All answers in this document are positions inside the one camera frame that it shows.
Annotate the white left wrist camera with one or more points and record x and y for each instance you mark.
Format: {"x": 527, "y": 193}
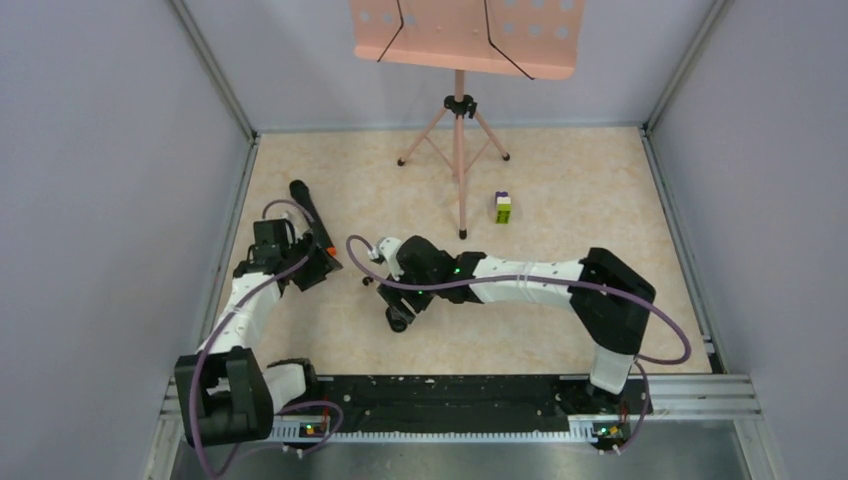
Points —
{"x": 286, "y": 215}

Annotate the pink music stand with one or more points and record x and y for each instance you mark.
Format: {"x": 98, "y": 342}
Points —
{"x": 536, "y": 40}

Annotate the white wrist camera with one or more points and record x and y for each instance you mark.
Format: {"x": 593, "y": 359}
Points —
{"x": 286, "y": 215}
{"x": 385, "y": 252}

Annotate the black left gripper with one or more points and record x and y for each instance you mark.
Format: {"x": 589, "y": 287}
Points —
{"x": 321, "y": 262}

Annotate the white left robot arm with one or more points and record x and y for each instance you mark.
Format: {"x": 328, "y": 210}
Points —
{"x": 225, "y": 396}

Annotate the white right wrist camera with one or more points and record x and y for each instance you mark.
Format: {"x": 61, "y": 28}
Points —
{"x": 385, "y": 252}

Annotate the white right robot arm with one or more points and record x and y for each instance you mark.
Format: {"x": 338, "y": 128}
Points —
{"x": 610, "y": 299}

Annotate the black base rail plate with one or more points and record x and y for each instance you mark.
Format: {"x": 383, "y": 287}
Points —
{"x": 461, "y": 404}

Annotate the purple white green toy block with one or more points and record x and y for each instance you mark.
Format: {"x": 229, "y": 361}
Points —
{"x": 503, "y": 207}

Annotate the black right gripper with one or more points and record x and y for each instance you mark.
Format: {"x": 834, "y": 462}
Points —
{"x": 395, "y": 294}

